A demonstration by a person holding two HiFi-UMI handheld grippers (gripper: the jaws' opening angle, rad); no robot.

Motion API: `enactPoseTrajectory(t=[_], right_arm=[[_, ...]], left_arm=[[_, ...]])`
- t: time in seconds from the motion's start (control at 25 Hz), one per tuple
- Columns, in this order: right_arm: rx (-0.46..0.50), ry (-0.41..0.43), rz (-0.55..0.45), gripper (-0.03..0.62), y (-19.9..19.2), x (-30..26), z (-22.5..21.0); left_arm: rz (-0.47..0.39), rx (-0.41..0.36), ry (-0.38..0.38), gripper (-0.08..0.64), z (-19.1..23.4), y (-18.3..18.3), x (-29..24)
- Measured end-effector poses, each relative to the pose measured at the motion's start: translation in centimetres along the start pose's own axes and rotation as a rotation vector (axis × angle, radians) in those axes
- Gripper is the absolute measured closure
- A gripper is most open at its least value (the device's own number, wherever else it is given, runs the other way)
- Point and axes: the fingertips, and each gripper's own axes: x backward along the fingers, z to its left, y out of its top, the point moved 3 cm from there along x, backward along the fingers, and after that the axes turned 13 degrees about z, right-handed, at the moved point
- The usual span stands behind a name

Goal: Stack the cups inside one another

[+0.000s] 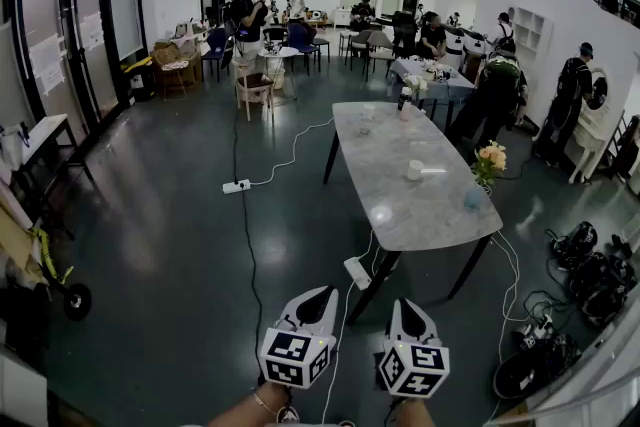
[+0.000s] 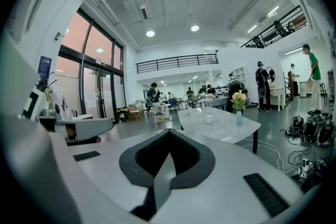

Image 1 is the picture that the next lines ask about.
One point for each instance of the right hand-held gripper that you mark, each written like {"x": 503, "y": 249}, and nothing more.
{"x": 415, "y": 367}

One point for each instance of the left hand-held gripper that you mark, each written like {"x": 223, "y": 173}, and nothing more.
{"x": 295, "y": 357}

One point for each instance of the person's right forearm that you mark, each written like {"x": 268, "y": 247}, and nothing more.
{"x": 412, "y": 415}

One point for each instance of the person's left forearm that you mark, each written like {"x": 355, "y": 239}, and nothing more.
{"x": 245, "y": 410}

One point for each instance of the white power strip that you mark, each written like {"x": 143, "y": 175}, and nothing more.
{"x": 357, "y": 272}
{"x": 236, "y": 186}

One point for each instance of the person's left shoe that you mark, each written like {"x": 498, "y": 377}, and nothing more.
{"x": 288, "y": 415}

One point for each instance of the spare gripper device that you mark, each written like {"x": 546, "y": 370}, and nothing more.
{"x": 532, "y": 332}

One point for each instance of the black round bag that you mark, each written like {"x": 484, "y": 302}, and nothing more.
{"x": 530, "y": 367}

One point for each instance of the blue vase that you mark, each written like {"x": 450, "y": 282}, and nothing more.
{"x": 472, "y": 200}

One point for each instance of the orange flower bouquet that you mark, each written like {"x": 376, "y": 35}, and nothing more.
{"x": 491, "y": 159}

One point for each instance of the white metal rack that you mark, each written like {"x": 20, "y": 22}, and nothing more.
{"x": 595, "y": 360}

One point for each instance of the pile of black backpacks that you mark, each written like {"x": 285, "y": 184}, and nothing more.
{"x": 595, "y": 275}

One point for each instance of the pink vase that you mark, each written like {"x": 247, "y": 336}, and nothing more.
{"x": 406, "y": 114}

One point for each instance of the wooden chair dark seat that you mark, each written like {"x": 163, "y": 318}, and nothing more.
{"x": 255, "y": 90}

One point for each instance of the black bottle white cap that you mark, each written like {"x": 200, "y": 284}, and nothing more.
{"x": 404, "y": 97}

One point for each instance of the yellow-green scooter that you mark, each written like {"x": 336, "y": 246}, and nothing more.
{"x": 77, "y": 301}

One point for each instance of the white flower bouquet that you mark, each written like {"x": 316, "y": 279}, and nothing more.
{"x": 416, "y": 82}

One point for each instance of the table with blue-grey cloth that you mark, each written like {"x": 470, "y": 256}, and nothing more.
{"x": 452, "y": 82}

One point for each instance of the white dressing table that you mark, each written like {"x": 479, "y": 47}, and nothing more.
{"x": 590, "y": 140}

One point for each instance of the round white side table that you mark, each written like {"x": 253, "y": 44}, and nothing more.
{"x": 280, "y": 52}

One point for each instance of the blue chair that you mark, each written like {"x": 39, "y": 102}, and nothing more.
{"x": 300, "y": 40}
{"x": 217, "y": 46}

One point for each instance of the grey chair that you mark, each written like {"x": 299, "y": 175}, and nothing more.
{"x": 359, "y": 41}
{"x": 381, "y": 45}

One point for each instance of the black green backpack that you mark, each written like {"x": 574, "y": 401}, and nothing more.
{"x": 502, "y": 70}

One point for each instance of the brown cardboard box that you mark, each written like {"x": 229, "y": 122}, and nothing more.
{"x": 192, "y": 65}

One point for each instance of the black office chair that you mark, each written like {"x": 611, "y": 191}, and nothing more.
{"x": 404, "y": 32}

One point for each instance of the yellow black toolbox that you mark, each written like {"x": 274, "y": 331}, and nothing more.
{"x": 137, "y": 77}

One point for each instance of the round mirror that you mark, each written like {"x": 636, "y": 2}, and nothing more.
{"x": 597, "y": 92}

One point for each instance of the cardboard sheets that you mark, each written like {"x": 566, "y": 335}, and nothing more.
{"x": 12, "y": 235}

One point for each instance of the white shelf unit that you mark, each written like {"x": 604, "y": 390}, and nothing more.
{"x": 532, "y": 30}

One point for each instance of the black framed glass door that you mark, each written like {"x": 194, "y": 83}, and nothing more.
{"x": 106, "y": 65}

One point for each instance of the white top side table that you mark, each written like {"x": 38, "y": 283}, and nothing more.
{"x": 45, "y": 132}

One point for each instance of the white bag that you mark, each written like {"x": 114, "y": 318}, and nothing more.
{"x": 10, "y": 145}

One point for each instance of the white board panel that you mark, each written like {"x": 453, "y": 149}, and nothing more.
{"x": 124, "y": 17}

